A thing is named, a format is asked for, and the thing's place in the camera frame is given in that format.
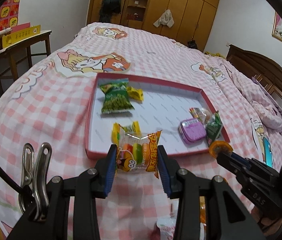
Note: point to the dark hanging clothes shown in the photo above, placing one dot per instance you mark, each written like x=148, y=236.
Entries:
x=109, y=2

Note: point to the pink checkered quilt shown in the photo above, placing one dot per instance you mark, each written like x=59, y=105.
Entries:
x=255, y=97

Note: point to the yellow cardboard box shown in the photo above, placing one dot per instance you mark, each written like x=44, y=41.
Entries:
x=21, y=36

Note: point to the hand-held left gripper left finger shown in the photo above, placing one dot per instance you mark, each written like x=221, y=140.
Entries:
x=109, y=170

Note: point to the wooden headboard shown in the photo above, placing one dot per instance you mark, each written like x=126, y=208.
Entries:
x=255, y=65

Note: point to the rainbow candy packet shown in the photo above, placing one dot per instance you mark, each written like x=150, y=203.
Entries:
x=198, y=113

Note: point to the beige hanging cloth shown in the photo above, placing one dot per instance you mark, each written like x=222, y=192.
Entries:
x=166, y=18

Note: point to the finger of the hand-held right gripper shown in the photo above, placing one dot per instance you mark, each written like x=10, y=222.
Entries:
x=243, y=161
x=230, y=167

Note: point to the burger gummy packet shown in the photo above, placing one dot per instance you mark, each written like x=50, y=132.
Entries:
x=136, y=155

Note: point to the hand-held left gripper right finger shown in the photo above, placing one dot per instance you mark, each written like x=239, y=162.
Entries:
x=164, y=175

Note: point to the black bag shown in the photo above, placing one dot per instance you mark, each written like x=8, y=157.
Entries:
x=192, y=44

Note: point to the paper roll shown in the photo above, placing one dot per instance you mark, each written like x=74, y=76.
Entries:
x=1, y=33

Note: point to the wooden wardrobe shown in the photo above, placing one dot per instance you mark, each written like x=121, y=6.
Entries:
x=181, y=2

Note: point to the yellow candy packet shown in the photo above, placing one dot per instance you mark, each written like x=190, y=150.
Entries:
x=117, y=130
x=136, y=93

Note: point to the pink peach jelly pouch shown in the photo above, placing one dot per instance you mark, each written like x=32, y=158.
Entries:
x=167, y=230

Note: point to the pink cardboard box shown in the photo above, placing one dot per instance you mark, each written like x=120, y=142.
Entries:
x=156, y=105

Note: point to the green pea snack packet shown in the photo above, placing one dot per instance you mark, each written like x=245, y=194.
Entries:
x=116, y=100

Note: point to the metal spring clip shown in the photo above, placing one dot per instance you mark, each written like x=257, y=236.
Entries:
x=37, y=175

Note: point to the orange chips packet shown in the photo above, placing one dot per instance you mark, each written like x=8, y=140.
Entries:
x=202, y=212

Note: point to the red patterned box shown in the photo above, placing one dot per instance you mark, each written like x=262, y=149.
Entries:
x=134, y=17

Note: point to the wooden side table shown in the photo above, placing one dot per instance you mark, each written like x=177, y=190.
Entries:
x=31, y=43

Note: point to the dark green snack packet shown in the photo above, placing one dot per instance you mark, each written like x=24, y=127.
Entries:
x=213, y=128

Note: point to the purple tin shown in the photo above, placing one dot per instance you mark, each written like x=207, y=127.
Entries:
x=193, y=131

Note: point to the orange jelly cup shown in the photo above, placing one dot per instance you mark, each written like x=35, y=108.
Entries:
x=218, y=147

